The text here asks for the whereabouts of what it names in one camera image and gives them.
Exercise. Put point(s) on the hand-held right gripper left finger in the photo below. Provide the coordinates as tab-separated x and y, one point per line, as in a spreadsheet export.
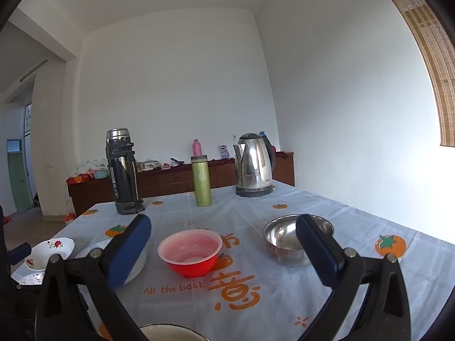
129	248

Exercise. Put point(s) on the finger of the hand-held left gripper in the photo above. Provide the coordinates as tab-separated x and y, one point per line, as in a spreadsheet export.
20	250

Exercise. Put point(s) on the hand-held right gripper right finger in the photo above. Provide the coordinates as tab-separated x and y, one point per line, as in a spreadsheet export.
318	252

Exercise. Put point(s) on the white floral plate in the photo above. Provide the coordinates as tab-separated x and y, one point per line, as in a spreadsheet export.
46	252

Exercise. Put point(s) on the small flowered dish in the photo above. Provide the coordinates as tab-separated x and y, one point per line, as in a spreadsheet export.
30	279

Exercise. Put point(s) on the stainless steel bowl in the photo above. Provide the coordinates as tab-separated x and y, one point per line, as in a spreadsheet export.
280	234

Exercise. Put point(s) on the red plastic bowl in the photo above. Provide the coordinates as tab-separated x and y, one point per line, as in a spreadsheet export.
190	266

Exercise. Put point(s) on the cream enamel bowl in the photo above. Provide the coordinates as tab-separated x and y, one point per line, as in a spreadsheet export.
170	334

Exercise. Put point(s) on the white red bucket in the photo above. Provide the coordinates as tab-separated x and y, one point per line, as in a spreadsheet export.
69	218

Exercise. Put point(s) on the green door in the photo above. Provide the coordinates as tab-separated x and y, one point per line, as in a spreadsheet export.
17	181

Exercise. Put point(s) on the brown wooden sideboard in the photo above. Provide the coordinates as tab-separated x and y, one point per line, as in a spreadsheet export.
163	181

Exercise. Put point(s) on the large black thermos flask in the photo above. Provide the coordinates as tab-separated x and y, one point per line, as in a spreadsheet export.
122	170

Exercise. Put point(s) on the teal basin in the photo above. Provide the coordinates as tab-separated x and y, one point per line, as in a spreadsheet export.
100	174

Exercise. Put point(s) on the persimmon print tablecloth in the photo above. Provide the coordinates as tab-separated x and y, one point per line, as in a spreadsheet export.
248	213

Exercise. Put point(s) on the white pot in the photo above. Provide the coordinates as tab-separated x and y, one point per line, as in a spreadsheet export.
149	165

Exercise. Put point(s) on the orange cardboard box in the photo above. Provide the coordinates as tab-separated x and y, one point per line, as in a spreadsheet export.
79	179

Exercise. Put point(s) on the white plastic bags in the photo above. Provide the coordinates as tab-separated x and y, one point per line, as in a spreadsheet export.
89	167

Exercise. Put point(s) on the green insulated bottle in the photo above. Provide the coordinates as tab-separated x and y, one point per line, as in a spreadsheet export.
201	184

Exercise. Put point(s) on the small black item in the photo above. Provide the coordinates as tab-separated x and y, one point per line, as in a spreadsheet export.
176	161

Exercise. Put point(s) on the stainless steel electric kettle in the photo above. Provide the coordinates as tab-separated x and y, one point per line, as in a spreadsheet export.
252	167

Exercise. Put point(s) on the pink thermos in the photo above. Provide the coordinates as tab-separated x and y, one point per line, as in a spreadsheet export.
197	149

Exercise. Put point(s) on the barred window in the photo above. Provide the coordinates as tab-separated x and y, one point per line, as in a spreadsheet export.
27	120

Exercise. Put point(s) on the white blue packet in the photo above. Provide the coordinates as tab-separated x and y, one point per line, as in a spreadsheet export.
224	152

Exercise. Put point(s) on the fluorescent tube lamp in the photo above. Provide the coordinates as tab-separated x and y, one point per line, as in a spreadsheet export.
33	70

